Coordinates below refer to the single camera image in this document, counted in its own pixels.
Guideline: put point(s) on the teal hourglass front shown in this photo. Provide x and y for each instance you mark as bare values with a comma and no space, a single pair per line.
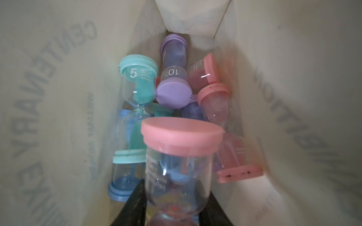
139,75

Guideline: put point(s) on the teal hourglass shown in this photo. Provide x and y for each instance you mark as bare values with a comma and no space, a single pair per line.
130,142
139,75

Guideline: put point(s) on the blue hourglass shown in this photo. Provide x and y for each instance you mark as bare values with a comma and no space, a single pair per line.
125,178

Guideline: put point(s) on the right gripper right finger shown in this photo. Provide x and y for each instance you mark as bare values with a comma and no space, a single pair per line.
213,214

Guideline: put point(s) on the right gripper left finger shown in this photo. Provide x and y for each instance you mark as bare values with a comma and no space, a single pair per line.
134,211

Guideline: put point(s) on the purple hourglass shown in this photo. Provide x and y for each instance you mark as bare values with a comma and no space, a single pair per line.
173,90
193,110

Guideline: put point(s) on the cream canvas tote bag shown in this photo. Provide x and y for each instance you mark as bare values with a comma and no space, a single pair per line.
295,73

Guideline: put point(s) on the pink hourglass small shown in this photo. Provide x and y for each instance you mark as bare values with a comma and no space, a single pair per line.
235,160

